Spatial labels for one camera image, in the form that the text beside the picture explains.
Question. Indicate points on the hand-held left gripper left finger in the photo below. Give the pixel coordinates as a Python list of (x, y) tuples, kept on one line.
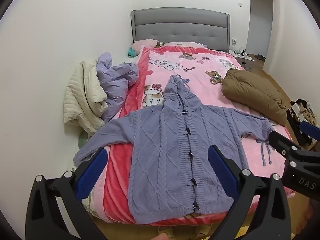
[(92, 172)]

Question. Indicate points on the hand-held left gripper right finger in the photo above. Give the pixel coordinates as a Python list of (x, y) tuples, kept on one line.
[(222, 172)]

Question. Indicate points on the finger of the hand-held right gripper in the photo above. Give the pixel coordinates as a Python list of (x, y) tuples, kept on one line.
[(310, 130), (280, 141)]

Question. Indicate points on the purple knit hooded cardigan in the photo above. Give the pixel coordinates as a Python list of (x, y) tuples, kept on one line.
[(160, 155)]

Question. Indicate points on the pile of brown clothes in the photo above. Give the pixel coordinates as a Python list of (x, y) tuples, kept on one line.
[(306, 111)]

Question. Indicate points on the person's left hand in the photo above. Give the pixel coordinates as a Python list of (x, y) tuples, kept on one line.
[(160, 237)]

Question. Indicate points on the black and white suitcase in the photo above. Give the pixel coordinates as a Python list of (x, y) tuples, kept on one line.
[(295, 127)]

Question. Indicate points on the pale green cloth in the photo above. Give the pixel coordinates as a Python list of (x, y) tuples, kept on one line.
[(84, 142)]

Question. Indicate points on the brown puffer jacket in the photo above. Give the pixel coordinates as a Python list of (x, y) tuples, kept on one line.
[(252, 92)]

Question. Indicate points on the beige slipper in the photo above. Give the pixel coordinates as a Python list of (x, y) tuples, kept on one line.
[(202, 231)]

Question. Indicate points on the cream quilted jacket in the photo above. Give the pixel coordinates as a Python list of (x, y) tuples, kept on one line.
[(80, 97)]

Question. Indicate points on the pair of shoes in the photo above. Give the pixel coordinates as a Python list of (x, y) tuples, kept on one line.
[(260, 57)]

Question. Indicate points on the grey nightstand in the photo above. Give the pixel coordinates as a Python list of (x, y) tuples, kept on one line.
[(246, 61)]

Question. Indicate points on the pink printed blanket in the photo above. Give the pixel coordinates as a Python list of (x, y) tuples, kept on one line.
[(200, 80)]

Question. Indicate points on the lilac puffer jacket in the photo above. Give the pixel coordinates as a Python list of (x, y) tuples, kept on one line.
[(115, 80)]

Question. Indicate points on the glass jar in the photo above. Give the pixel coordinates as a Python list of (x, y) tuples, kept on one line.
[(242, 50)]

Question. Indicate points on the teal plush toy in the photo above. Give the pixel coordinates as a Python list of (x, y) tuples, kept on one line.
[(131, 52)]

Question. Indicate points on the grey upholstered headboard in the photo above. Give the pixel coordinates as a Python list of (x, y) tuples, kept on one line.
[(180, 27)]

